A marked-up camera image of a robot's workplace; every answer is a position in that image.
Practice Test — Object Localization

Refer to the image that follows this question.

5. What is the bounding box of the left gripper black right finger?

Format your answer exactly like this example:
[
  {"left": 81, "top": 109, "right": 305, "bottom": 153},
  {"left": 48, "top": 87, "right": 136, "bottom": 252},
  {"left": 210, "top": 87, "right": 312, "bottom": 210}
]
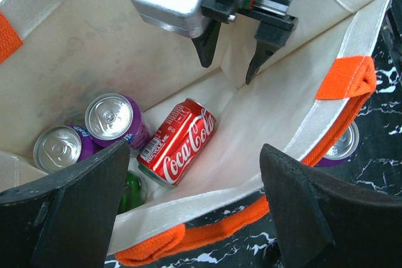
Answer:
[{"left": 259, "top": 144, "right": 401, "bottom": 267}]

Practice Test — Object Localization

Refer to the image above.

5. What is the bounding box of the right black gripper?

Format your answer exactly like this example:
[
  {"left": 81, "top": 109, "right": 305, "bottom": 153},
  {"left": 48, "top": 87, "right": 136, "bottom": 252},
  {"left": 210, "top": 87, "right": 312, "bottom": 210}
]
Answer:
[{"left": 192, "top": 0, "right": 298, "bottom": 85}]

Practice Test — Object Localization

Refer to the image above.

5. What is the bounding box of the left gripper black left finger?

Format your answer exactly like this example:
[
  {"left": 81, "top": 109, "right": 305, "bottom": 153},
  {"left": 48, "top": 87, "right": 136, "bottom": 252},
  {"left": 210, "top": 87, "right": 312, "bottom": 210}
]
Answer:
[{"left": 1, "top": 141, "right": 129, "bottom": 267}]

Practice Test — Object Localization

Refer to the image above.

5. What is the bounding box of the green glass bottle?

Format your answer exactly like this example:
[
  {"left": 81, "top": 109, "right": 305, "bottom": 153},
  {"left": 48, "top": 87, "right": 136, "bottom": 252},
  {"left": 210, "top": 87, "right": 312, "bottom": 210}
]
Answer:
[{"left": 117, "top": 171, "right": 147, "bottom": 215}]

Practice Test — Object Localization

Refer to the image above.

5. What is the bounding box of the purple can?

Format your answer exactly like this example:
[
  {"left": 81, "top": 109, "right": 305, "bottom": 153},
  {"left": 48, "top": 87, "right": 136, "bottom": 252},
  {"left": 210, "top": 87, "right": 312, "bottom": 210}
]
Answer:
[
  {"left": 316, "top": 121, "right": 360, "bottom": 167},
  {"left": 33, "top": 125, "right": 101, "bottom": 173},
  {"left": 85, "top": 94, "right": 151, "bottom": 151}
]

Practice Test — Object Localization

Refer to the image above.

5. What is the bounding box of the red can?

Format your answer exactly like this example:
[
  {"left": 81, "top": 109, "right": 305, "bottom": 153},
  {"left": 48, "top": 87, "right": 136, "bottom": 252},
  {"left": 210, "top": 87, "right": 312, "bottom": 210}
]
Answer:
[{"left": 137, "top": 99, "right": 216, "bottom": 187}]

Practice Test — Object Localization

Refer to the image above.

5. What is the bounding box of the beige canvas tote bag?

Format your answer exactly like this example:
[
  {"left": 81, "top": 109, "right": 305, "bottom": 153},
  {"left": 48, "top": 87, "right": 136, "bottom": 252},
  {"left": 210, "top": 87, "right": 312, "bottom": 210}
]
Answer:
[{"left": 1, "top": 0, "right": 391, "bottom": 260}]

